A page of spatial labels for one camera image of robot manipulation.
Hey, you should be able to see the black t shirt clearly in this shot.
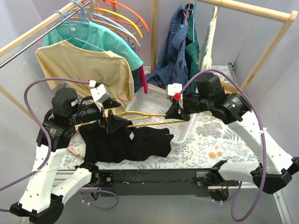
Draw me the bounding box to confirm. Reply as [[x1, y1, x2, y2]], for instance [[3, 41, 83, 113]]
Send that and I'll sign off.
[[79, 122, 174, 163]]

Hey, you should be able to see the beige t shirt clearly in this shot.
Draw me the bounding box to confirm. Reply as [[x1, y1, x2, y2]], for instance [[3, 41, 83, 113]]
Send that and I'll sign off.
[[36, 41, 134, 105]]

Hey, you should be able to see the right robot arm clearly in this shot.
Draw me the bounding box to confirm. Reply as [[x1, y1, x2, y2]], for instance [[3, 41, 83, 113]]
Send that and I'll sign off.
[[165, 70, 299, 194]]

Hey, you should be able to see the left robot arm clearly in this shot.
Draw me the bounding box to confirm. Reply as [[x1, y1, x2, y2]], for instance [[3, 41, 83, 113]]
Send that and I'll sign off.
[[9, 84, 119, 224]]

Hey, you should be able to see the blue plaid shirt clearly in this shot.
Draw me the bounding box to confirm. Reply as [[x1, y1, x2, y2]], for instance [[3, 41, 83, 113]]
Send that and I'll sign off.
[[146, 5, 189, 89]]

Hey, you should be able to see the teal t shirt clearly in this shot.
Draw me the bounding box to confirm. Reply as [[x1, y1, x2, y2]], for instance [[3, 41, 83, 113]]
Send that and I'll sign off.
[[43, 21, 143, 70]]

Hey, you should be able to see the light blue hanger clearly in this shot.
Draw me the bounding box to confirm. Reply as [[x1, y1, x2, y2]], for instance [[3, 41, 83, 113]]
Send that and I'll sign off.
[[52, 0, 141, 53]]

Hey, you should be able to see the yellow orange hanger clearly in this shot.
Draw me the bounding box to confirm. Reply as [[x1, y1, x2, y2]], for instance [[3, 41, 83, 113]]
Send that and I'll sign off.
[[71, 7, 144, 39]]

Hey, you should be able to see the floral table cloth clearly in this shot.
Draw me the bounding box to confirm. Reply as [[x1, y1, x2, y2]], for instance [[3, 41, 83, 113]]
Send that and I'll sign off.
[[55, 64, 261, 170]]

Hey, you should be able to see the white plastic basket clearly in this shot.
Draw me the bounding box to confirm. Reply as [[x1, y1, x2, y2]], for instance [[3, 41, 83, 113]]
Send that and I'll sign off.
[[124, 86, 195, 145]]

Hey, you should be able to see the magenta garment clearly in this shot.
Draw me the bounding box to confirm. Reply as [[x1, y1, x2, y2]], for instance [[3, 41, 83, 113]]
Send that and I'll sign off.
[[139, 65, 148, 94]]

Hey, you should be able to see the white garment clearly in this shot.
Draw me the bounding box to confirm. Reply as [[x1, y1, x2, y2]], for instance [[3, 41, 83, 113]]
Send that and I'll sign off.
[[198, 20, 217, 70]]

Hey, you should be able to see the dark green garment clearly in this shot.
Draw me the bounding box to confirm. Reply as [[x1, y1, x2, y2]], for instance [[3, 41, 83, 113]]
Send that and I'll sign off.
[[185, 3, 199, 80]]

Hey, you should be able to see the black base bar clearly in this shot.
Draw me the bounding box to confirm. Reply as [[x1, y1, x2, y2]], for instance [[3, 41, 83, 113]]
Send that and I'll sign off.
[[91, 168, 236, 198]]

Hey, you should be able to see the metal rod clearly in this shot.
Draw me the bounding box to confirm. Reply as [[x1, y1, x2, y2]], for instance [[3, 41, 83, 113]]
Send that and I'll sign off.
[[0, 0, 94, 68]]

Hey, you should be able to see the left wooden clothes rack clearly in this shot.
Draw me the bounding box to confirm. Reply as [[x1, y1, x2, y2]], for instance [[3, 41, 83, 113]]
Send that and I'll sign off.
[[0, 0, 99, 161]]

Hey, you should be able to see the wooden clothes rack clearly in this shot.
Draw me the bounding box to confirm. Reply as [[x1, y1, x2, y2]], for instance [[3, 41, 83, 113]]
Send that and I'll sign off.
[[0, 0, 99, 161], [158, 0, 299, 95]]

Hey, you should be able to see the right wooden clothes rack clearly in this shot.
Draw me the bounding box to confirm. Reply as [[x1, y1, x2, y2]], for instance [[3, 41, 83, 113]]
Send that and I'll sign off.
[[158, 0, 299, 95]]

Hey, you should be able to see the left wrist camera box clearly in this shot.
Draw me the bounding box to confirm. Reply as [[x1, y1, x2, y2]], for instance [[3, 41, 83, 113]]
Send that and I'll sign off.
[[88, 79, 111, 105]]

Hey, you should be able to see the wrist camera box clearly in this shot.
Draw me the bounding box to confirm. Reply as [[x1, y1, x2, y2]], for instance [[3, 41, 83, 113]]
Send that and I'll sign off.
[[166, 83, 183, 101], [88, 79, 111, 105]]

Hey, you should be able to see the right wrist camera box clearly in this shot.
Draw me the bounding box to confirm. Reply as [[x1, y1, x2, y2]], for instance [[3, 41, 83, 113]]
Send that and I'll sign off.
[[166, 83, 183, 101]]

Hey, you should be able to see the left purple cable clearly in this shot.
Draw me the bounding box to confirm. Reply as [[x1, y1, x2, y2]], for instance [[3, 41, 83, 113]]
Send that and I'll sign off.
[[0, 78, 91, 212]]

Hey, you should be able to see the aluminium frame rail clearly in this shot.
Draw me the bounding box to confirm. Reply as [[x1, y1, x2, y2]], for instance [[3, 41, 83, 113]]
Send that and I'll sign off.
[[18, 63, 292, 224]]

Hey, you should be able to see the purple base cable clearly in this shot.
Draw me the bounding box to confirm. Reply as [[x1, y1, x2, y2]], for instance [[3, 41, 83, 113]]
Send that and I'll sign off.
[[78, 189, 120, 210]]

